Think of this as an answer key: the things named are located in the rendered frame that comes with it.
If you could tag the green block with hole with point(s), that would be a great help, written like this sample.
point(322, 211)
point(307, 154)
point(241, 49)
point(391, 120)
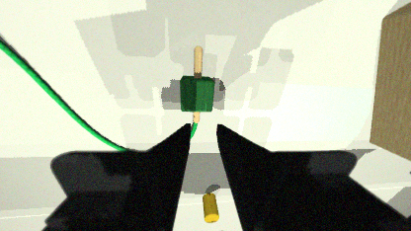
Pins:
point(196, 94)

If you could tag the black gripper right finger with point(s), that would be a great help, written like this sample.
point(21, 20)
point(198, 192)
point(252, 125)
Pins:
point(255, 174)

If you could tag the yellow cylinder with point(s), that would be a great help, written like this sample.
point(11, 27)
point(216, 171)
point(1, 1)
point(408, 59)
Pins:
point(210, 208)

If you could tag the green string with wooden stick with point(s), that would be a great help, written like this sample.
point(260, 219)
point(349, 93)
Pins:
point(198, 66)

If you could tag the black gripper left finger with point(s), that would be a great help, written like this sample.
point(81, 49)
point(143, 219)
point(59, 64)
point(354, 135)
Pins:
point(159, 170)

